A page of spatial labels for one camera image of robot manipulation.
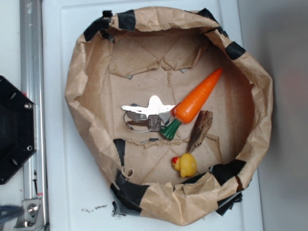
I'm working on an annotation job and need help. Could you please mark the orange plastic toy carrot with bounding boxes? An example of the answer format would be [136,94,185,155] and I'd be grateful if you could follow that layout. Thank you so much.
[160,68,223,141]

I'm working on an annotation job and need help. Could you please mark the shiny silver metal piece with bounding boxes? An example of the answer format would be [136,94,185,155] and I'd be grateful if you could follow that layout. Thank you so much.
[121,95,175,116]

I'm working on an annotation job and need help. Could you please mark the yellow rubber duck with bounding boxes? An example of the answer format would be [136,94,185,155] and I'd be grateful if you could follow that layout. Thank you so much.
[171,153,197,178]

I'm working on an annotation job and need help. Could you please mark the brown paper bag bin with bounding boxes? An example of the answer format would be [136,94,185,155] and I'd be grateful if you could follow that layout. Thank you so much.
[65,7,273,226]

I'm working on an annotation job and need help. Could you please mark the white plastic tray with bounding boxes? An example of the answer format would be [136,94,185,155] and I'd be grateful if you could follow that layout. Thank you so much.
[42,0,263,231]

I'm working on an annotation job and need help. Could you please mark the silver keys on ring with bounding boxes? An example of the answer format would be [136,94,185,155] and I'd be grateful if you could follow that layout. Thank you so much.
[123,112,171,133]

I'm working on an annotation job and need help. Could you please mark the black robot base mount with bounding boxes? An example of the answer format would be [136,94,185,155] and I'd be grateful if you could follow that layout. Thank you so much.
[0,76,36,185]

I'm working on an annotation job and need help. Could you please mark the aluminium extrusion rail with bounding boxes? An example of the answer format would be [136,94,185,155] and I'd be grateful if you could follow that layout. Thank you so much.
[14,0,49,231]

